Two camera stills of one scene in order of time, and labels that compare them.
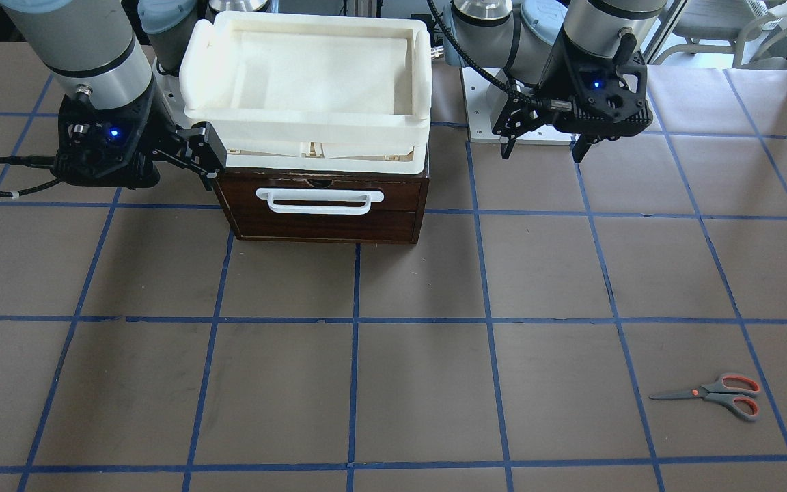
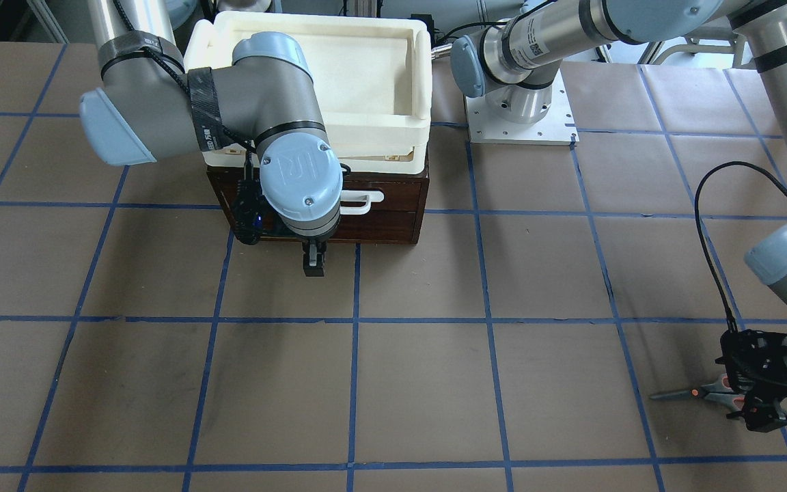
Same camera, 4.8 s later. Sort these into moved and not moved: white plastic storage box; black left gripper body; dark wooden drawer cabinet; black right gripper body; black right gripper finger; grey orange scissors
Moved: black right gripper body; black left gripper body; black right gripper finger
Not moved: grey orange scissors; dark wooden drawer cabinet; white plastic storage box
